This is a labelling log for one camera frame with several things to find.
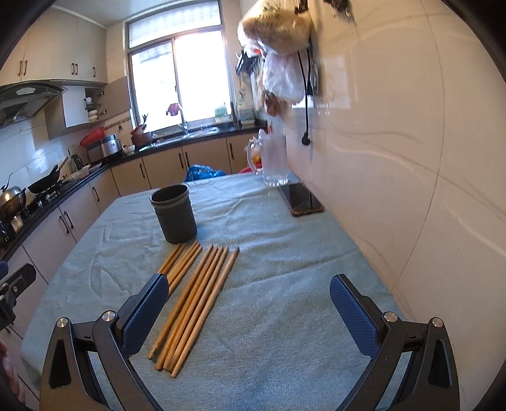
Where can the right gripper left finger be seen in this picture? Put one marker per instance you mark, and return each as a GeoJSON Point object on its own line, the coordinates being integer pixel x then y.
{"type": "Point", "coordinates": [69, 381]}

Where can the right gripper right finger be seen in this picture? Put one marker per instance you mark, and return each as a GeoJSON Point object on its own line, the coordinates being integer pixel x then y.
{"type": "Point", "coordinates": [429, 381]}

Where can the wooden chopstick six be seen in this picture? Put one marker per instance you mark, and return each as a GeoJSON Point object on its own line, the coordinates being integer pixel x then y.
{"type": "Point", "coordinates": [217, 268]}

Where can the wooden chopstick seven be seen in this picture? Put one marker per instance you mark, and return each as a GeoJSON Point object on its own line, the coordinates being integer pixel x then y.
{"type": "Point", "coordinates": [197, 324]}

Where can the wooden chopstick three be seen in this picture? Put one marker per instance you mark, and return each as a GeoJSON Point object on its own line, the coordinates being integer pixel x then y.
{"type": "Point", "coordinates": [176, 282]}

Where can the wooden chopstick two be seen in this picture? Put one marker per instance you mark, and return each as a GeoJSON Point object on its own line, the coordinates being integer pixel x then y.
{"type": "Point", "coordinates": [183, 257]}

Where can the wooden chopstick five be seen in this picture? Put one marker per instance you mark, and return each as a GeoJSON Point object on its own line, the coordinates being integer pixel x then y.
{"type": "Point", "coordinates": [183, 319]}

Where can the wooden chopstick four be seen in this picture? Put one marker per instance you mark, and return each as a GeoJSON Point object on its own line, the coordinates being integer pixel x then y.
{"type": "Point", "coordinates": [163, 338]}

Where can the wooden chopstick one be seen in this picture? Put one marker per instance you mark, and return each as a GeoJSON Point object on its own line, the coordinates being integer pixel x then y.
{"type": "Point", "coordinates": [171, 259]}

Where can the lower kitchen cabinets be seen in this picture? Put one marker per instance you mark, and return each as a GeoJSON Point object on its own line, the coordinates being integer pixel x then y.
{"type": "Point", "coordinates": [50, 234]}

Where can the kitchen window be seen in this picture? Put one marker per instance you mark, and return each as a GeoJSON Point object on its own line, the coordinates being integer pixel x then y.
{"type": "Point", "coordinates": [177, 55]}

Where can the steel pot with lid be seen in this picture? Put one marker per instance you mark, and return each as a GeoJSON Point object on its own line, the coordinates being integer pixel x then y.
{"type": "Point", "coordinates": [13, 200]}

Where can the black wok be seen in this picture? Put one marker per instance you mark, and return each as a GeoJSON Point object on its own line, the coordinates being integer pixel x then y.
{"type": "Point", "coordinates": [49, 180]}

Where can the light blue table cloth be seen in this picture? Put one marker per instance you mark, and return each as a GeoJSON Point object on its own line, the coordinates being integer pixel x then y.
{"type": "Point", "coordinates": [273, 339]}

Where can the red basin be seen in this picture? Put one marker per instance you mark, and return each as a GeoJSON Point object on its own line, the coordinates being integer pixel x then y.
{"type": "Point", "coordinates": [95, 135]}

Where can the silver rice cooker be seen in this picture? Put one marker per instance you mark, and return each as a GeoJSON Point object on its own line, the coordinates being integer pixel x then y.
{"type": "Point", "coordinates": [103, 148]}

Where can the dark grey utensil cup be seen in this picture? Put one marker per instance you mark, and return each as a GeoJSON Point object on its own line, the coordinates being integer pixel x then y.
{"type": "Point", "coordinates": [174, 212]}

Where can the range hood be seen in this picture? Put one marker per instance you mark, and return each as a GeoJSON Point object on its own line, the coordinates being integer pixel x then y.
{"type": "Point", "coordinates": [21, 101]}

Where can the dark red pot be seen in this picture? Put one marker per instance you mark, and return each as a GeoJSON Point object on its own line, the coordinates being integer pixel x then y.
{"type": "Point", "coordinates": [140, 137]}

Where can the blue plastic bag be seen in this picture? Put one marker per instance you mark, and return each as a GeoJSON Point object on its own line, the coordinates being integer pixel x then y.
{"type": "Point", "coordinates": [198, 172]}

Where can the black smartphone in case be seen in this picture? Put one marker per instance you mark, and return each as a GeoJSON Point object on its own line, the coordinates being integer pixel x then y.
{"type": "Point", "coordinates": [300, 200]}

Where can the sink faucet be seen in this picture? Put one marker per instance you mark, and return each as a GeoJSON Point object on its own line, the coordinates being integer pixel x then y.
{"type": "Point", "coordinates": [183, 124]}

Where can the clear glass mug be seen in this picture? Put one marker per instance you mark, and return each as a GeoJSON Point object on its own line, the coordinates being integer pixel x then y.
{"type": "Point", "coordinates": [267, 156]}

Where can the white plastic bag hanging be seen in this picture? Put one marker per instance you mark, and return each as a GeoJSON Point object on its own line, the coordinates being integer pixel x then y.
{"type": "Point", "coordinates": [282, 77]}

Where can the bag of bread hanging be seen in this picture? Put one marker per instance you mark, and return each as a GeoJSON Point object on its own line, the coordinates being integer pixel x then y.
{"type": "Point", "coordinates": [271, 28]}

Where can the upper wall cabinets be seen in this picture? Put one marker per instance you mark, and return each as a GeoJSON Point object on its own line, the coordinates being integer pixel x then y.
{"type": "Point", "coordinates": [59, 46]}

